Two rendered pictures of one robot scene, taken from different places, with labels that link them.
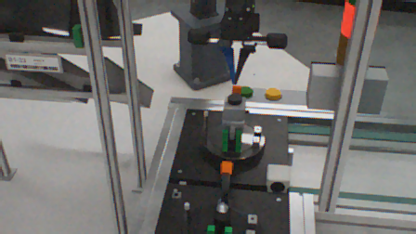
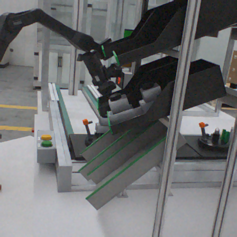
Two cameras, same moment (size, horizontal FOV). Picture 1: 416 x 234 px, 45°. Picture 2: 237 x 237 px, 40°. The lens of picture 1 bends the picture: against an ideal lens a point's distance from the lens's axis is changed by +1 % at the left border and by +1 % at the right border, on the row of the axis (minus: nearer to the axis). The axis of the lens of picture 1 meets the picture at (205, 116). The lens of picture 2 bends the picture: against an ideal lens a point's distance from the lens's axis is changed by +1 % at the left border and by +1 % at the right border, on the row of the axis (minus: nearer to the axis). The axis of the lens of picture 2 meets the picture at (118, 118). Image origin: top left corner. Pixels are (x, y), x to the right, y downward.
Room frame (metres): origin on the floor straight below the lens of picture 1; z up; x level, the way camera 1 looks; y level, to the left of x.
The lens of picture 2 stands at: (1.24, 1.06, 1.44)
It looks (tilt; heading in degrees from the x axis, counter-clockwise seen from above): 17 degrees down; 247
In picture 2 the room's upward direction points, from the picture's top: 6 degrees clockwise
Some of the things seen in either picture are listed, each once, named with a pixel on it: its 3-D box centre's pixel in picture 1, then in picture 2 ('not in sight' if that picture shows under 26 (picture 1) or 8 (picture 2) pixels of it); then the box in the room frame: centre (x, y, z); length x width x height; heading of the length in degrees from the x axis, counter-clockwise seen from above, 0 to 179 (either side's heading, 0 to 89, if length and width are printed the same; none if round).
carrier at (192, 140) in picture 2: not in sight; (216, 136); (0.34, 0.00, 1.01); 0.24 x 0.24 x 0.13; 83
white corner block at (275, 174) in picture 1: (277, 179); not in sight; (0.73, -0.14, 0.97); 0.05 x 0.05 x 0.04; 83
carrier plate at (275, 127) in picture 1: (232, 147); (102, 146); (0.84, -0.06, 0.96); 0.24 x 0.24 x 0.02; 83
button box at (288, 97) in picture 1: (271, 105); (45, 145); (1.04, -0.17, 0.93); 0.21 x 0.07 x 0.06; 83
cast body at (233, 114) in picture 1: (234, 113); (107, 122); (0.82, -0.06, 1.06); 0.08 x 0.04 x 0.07; 173
